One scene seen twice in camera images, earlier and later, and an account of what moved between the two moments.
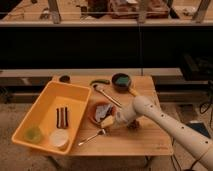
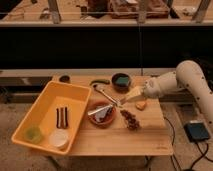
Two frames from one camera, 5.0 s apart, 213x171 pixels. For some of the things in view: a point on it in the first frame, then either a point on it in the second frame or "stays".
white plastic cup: [59, 138] stays
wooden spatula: [112, 98] stays
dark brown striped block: [62, 118] stays
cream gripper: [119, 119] → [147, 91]
